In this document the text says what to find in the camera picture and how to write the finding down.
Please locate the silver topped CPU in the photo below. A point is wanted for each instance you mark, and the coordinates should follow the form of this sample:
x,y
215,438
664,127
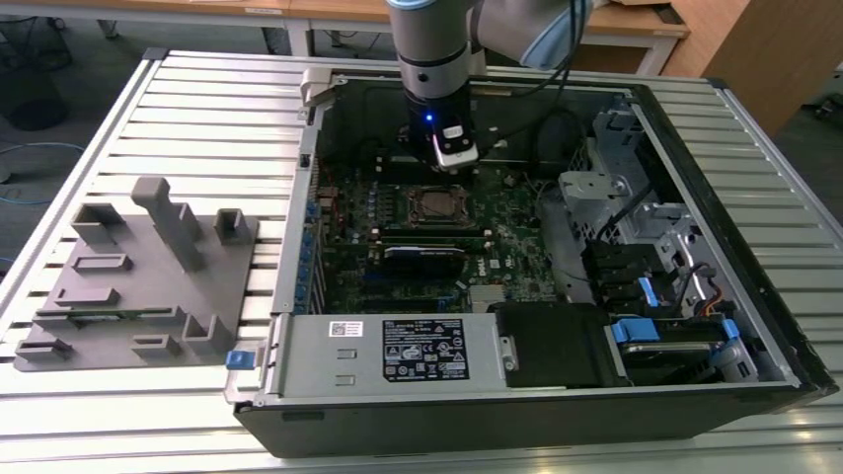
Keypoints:
x,y
440,201

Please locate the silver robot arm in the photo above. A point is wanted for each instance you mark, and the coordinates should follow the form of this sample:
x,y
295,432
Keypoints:
x,y
428,39

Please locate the CPU socket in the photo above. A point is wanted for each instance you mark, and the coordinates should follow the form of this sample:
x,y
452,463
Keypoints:
x,y
441,225

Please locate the green RAM stick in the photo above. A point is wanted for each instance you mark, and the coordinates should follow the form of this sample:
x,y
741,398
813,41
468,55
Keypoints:
x,y
435,241
132,312

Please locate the green motherboard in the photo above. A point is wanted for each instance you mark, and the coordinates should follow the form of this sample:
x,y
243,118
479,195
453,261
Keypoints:
x,y
520,247

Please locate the silver chipset heat sink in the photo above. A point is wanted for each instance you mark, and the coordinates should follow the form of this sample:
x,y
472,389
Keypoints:
x,y
488,293

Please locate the blue disk bay clip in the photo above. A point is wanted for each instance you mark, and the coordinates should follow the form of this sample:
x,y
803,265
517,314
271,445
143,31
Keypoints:
x,y
648,291

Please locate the black plastic shroud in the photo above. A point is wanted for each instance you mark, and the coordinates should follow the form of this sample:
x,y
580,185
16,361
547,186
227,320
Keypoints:
x,y
559,345

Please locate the grey parts rack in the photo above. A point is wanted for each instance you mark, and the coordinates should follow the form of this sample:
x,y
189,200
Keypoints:
x,y
151,276

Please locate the grey power supply unit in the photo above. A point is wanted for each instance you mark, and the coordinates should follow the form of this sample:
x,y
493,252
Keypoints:
x,y
309,365

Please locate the hard disk blue carrier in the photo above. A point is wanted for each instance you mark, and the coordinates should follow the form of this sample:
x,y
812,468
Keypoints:
x,y
635,331

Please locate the wooden cabinet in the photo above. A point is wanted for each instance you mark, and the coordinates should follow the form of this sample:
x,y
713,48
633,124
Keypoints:
x,y
776,49

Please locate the blue case latch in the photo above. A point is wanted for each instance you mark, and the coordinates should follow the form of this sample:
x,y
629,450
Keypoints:
x,y
239,360

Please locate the black office chair base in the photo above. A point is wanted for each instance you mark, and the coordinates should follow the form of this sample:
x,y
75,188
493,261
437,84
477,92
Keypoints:
x,y
831,106

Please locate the black PC case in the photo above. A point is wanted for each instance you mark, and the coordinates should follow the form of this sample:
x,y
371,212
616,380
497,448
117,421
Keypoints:
x,y
527,429

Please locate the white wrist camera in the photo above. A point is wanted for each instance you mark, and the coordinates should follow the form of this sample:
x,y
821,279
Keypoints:
x,y
455,155

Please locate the silver disk bay bracket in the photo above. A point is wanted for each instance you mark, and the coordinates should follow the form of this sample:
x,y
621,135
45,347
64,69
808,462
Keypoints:
x,y
589,187

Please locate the wooden desk white frame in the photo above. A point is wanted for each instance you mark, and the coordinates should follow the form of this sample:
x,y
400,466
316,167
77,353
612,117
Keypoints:
x,y
632,24
164,5

